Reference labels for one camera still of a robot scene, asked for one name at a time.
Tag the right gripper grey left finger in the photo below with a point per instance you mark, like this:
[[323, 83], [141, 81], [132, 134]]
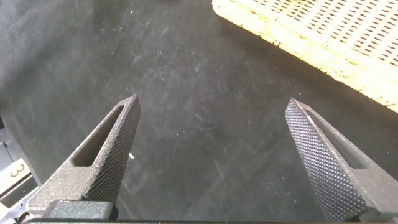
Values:
[[102, 174]]

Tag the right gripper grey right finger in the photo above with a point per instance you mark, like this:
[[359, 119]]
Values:
[[329, 168]]

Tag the wicker basket with food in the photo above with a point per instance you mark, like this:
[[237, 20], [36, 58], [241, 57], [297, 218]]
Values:
[[326, 34]]

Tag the small white scrap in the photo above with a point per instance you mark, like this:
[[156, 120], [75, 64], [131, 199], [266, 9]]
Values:
[[131, 156]]

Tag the robot chassis with number label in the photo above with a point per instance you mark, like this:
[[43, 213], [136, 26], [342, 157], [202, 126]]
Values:
[[15, 174]]

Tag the black table cloth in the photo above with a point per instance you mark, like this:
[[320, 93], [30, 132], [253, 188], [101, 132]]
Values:
[[202, 93]]

